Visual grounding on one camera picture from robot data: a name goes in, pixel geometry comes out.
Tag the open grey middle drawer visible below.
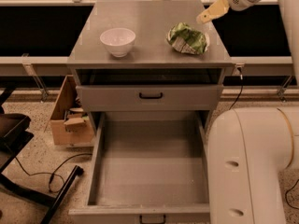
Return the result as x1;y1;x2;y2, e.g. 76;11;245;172
69;111;210;224

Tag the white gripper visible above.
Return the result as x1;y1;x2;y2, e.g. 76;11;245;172
196;0;257;23

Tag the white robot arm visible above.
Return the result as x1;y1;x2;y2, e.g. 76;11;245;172
196;0;299;224

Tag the closed grey top drawer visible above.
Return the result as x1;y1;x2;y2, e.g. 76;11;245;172
77;85;222;111

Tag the green jalapeno chip bag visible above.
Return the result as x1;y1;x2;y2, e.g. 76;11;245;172
166;22;209;55

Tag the cardboard box with scraps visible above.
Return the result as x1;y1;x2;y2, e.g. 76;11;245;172
50;76;94;146

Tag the black cable with adapter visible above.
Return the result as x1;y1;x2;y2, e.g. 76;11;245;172
229;66;299;211

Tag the black floor cable left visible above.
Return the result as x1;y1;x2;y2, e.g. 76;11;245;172
13;152;93;194

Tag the black drawer handle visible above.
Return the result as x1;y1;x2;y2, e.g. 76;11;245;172
139;215;166;224
138;92;164;100

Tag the black middle drawer handle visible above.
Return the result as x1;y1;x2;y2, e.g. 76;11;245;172
139;215;166;224

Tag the white ceramic bowl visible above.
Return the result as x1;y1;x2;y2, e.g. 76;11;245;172
100;28;135;58

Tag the grey drawer cabinet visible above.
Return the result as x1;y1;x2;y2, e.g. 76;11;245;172
67;0;230;126

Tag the black chair frame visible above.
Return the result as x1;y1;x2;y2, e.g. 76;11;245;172
0;91;91;224

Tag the black top drawer handle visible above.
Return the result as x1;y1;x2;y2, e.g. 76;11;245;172
138;92;164;100

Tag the grey metal railing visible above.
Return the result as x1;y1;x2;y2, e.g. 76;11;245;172
1;0;298;90

